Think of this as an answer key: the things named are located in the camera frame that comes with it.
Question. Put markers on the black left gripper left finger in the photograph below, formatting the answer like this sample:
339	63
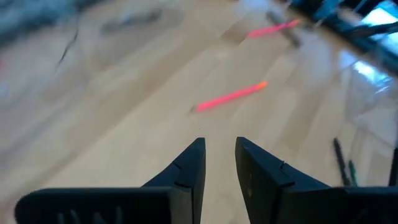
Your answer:
109	205

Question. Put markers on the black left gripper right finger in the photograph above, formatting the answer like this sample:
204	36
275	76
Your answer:
311	205

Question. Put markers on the pink pencil with orange eraser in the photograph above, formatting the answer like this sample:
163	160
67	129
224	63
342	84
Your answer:
267	30
230	97

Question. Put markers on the dark pen on table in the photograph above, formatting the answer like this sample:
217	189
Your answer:
353	172

